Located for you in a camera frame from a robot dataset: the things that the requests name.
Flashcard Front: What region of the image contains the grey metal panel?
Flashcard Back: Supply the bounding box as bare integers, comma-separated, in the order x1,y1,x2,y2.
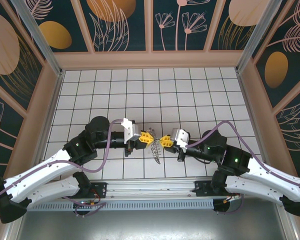
4,196,297,240

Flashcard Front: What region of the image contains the slotted grey cable duct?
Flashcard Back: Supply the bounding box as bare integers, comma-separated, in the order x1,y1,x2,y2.
24,199,216,211

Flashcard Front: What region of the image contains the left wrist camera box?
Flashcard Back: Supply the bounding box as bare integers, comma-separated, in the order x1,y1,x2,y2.
121,117,141,144

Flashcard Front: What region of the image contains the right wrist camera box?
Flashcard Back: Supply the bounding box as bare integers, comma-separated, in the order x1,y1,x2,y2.
171,127,191,149

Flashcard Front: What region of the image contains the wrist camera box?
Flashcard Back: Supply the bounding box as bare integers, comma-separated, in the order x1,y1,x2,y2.
171,127,191,149
121,117,141,144

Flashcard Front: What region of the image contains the aluminium extrusion rail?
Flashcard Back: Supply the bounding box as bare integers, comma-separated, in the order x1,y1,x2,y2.
13,177,290,201

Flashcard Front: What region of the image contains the aluminium corner post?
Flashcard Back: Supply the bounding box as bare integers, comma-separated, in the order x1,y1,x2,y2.
235,0,278,73
10,0,66,77

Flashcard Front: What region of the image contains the metal disc with keyrings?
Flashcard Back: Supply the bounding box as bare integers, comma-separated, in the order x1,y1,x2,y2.
146,127,165,166

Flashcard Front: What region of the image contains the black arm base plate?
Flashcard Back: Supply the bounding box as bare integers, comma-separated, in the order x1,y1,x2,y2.
193,180,241,198
61,182,108,200

